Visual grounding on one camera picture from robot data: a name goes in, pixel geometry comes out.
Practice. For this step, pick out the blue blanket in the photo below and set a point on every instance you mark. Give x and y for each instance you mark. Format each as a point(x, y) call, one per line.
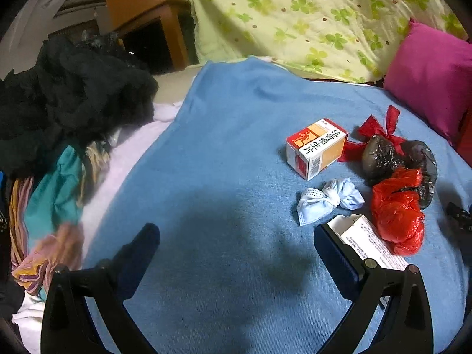
point(235, 272)

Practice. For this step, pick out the wooden bedside cabinet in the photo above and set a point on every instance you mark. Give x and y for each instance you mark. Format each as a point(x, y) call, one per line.
point(128, 15)

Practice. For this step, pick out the magenta pillow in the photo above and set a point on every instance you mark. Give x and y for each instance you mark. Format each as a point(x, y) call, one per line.
point(431, 75)

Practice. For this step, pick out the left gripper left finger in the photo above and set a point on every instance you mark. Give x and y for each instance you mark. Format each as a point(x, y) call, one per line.
point(67, 326)

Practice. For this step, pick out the green clover quilt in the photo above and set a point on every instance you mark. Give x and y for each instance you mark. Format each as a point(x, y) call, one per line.
point(347, 40)

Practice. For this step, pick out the white printed paper box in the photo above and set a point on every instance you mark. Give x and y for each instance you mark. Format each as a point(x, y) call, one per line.
point(357, 231)

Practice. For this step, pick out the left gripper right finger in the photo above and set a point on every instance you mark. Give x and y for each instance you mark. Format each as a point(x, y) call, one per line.
point(406, 325)

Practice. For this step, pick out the red paper shopping bag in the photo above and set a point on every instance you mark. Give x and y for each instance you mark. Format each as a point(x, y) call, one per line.
point(463, 144)

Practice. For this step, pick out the red ribbon bow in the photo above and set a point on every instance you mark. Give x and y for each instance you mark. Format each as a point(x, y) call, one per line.
point(353, 151)

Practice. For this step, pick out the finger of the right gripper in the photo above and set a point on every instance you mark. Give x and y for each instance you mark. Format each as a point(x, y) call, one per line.
point(461, 216)

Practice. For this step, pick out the orange white medicine box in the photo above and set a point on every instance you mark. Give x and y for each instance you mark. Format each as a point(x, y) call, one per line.
point(312, 149)

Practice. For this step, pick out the colourful striped clothes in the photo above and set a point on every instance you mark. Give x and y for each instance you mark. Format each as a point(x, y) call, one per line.
point(45, 215)

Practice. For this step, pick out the red plastic bag ball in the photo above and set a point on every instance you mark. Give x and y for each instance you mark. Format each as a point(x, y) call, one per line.
point(396, 213)

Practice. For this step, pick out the black clothes pile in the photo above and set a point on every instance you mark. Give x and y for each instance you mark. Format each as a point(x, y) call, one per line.
point(73, 95)

